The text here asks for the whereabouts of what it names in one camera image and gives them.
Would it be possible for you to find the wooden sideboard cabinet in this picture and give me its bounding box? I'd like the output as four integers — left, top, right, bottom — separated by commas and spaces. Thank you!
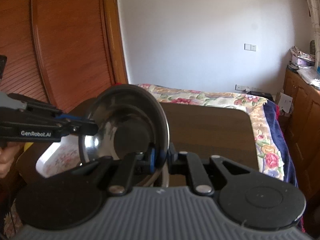
283, 69, 320, 199

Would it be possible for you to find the wooden louvered wardrobe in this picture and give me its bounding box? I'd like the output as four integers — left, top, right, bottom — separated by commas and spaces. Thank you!
1, 0, 128, 111

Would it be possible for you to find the wall light switch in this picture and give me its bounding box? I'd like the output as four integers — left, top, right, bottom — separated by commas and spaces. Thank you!
244, 43, 257, 51

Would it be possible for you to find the person left hand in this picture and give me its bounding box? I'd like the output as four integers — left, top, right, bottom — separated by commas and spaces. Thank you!
0, 142, 21, 179

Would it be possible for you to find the stack of boxes and papers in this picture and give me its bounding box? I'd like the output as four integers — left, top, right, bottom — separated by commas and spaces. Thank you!
290, 46, 316, 68

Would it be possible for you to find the floral bedspread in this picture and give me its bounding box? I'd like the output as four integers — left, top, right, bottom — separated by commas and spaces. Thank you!
140, 84, 298, 186

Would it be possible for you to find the floral square plate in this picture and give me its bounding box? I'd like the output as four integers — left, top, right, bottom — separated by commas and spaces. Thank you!
35, 142, 81, 178

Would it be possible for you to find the patterned curtain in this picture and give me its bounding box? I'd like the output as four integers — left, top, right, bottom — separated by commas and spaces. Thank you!
307, 0, 320, 70

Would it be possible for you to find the small steel bowl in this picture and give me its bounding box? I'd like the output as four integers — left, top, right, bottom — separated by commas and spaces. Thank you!
79, 85, 170, 186

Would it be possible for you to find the wall power outlet strip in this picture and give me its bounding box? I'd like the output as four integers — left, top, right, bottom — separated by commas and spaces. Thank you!
234, 85, 261, 92

